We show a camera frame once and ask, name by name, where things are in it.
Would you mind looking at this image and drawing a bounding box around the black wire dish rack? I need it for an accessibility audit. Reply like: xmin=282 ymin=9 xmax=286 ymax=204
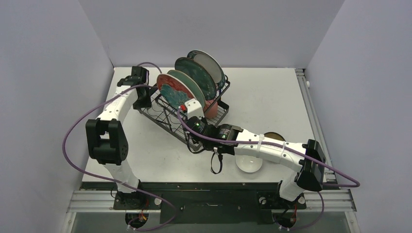
xmin=133 ymin=74 xmax=231 ymax=152

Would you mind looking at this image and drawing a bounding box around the red and blue plate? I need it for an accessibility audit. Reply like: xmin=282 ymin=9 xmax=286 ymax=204
xmin=156 ymin=74 xmax=195 ymax=109

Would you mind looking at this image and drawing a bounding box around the light teal flower plate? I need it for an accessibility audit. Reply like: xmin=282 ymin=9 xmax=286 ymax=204
xmin=167 ymin=70 xmax=206 ymax=107

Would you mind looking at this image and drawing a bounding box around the blue glazed plate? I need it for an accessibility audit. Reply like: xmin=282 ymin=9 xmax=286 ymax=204
xmin=174 ymin=57 xmax=217 ymax=100

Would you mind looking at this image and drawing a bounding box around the large pink mug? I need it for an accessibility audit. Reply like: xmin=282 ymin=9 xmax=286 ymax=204
xmin=204 ymin=99 xmax=218 ymax=119

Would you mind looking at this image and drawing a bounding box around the green rimmed white plate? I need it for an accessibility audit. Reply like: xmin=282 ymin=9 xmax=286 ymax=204
xmin=187 ymin=50 xmax=225 ymax=89

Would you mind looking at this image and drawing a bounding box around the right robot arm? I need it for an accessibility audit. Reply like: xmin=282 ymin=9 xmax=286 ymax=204
xmin=184 ymin=116 xmax=325 ymax=207

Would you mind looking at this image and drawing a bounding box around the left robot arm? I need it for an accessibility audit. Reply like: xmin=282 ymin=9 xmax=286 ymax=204
xmin=86 ymin=66 xmax=152 ymax=209

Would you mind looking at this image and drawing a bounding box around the black base panel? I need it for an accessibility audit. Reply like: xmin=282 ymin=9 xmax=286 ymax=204
xmin=69 ymin=182 xmax=336 ymax=224

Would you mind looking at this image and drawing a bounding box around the white bowl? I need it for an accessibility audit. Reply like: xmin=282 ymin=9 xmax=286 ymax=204
xmin=235 ymin=155 xmax=263 ymax=173

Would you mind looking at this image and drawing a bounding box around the dark bowl beige inside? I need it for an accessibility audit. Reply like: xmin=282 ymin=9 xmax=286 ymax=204
xmin=264 ymin=132 xmax=286 ymax=141

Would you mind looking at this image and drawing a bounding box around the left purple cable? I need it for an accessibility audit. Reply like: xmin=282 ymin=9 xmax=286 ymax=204
xmin=62 ymin=62 xmax=178 ymax=232

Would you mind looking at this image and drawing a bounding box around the aluminium rail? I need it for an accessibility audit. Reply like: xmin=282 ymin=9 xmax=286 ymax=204
xmin=66 ymin=68 xmax=358 ymax=213

